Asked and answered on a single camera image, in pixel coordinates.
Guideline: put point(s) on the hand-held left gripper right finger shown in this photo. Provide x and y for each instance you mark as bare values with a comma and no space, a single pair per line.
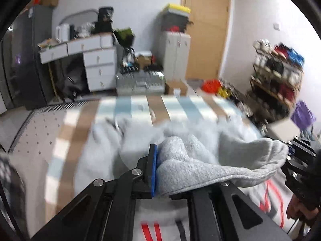
200,200

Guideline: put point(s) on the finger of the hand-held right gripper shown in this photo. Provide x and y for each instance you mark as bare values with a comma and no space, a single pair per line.
294,167
301,146

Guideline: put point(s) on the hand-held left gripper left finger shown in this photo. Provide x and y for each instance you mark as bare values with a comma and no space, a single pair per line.
153,170

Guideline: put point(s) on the grey printed hoodie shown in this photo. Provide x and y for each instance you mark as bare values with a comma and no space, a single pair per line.
190,160

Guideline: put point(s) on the person's right hand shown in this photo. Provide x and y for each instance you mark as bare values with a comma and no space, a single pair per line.
296,205

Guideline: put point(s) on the purple bag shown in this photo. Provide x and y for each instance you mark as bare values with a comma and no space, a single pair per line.
303,114

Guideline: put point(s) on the checked brown blue blanket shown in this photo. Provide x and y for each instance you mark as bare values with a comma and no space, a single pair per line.
155,103

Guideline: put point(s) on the wooden shoe rack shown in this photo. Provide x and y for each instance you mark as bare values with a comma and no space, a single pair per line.
255,85

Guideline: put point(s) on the rows of shoes on rack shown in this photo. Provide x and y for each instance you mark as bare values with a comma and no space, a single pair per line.
280,67

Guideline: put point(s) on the brown cardboard box on floor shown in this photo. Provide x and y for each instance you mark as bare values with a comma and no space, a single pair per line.
175,87

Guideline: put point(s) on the silver suitcase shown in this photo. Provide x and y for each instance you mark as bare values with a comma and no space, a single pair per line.
140,82

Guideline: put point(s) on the yellow shoes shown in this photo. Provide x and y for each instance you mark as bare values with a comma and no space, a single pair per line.
223,91

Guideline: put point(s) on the grey door mat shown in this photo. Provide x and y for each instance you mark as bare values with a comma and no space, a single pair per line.
194,82

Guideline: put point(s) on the orange plastic bag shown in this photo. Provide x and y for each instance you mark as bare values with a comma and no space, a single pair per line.
212,85

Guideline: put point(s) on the black box with white print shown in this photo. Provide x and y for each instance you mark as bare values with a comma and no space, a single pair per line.
130,69

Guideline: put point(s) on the small brown cardboard box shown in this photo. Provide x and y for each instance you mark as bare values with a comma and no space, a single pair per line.
143,61

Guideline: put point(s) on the white upright suitcase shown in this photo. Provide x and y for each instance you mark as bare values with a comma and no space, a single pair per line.
174,55

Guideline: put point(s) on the black bag under desk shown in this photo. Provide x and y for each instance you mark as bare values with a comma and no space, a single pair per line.
72,80

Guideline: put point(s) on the grey dotted rug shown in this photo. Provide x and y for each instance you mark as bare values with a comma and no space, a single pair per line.
37,128

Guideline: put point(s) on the white desk with drawers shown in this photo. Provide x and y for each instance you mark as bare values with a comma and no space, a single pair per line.
97,60

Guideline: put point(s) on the dark green wrapped bouquet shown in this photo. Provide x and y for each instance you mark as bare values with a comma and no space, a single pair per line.
124,37

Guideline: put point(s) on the black white plaid pillow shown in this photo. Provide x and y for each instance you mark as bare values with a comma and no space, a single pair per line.
10,180

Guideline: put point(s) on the wooden door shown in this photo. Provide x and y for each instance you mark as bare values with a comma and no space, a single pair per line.
208,30

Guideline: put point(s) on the black paper bag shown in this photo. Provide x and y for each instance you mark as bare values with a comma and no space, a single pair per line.
104,20

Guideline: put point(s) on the white electric kettle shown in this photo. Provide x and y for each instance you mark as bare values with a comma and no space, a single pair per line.
62,33

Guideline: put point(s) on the dark grey fridge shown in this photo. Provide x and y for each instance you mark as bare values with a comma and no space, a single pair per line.
30,55

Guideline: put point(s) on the arched mirror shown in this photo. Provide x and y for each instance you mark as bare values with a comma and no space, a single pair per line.
77,17

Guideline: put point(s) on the white wall switch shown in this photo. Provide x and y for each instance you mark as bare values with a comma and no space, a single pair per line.
276,26

